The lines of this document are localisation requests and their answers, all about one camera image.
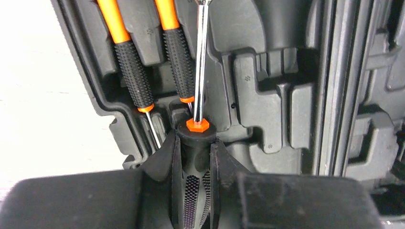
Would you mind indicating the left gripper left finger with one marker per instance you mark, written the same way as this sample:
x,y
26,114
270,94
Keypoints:
x,y
140,198

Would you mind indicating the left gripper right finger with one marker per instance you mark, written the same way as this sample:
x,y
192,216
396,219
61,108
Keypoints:
x,y
245,200

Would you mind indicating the small orange black screwdriver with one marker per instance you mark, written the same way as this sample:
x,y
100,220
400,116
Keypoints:
x,y
133,71

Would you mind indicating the black tool kit case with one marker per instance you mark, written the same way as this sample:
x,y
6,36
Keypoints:
x,y
293,86

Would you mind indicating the thin orange black screwdriver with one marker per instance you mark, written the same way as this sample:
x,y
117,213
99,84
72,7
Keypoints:
x,y
178,52

